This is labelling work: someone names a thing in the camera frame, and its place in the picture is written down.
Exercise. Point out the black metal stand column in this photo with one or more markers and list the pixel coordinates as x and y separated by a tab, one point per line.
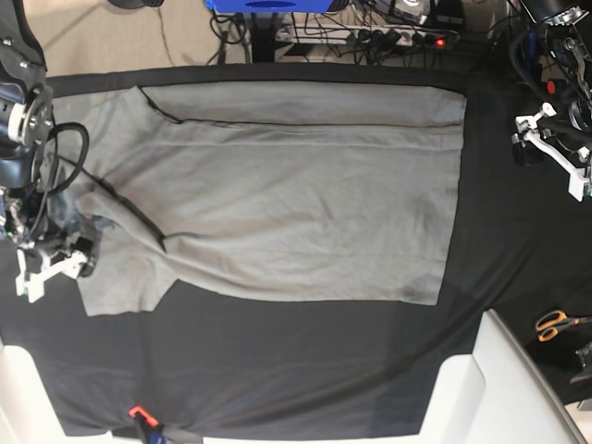
263	28

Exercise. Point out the grey T-shirt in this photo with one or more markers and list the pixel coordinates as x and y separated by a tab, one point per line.
276	192

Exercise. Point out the red black clamp right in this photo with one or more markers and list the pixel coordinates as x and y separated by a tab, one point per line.
551	87

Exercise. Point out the blue plastic box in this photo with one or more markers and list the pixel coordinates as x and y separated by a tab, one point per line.
269	6

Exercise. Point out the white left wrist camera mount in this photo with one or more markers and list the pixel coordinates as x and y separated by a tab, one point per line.
579	173

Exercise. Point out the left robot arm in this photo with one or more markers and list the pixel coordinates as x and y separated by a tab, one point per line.
551	56

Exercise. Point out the black table cloth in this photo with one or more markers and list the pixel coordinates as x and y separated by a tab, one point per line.
227	367

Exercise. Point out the red black clamp bottom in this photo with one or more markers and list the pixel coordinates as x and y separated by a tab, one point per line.
148	428

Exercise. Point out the blue clamp on frame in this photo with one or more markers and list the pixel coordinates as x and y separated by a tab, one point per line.
531	55

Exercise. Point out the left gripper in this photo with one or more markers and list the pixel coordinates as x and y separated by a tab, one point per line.
553	136

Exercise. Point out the orange handled scissors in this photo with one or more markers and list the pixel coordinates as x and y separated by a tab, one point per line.
550	325

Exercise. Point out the white power strip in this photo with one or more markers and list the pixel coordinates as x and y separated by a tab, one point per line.
388	36

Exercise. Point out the red black clamp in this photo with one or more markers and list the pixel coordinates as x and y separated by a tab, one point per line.
551	87
148	428

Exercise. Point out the small black metal bracket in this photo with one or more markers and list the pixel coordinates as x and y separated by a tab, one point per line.
584	357

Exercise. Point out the white base housing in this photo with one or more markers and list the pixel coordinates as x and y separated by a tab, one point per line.
495	394
27	415

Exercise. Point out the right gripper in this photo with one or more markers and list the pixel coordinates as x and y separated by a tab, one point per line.
52	242

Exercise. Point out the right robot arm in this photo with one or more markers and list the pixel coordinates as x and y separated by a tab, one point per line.
27	125

